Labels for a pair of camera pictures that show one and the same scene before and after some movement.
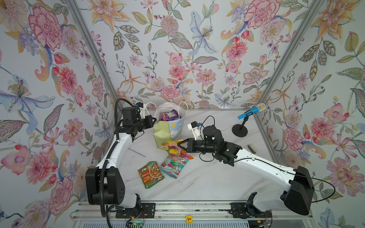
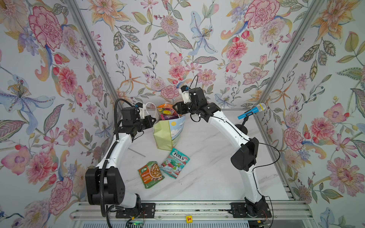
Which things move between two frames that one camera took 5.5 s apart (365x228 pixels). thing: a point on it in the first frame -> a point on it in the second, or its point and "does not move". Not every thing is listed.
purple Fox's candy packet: x=172 y=115 does not move
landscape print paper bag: x=169 y=120 does not move
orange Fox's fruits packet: x=175 y=151 -> x=167 y=109
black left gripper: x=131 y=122 does not move
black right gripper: x=191 y=143 -> x=181 y=107
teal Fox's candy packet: x=172 y=167 does not move
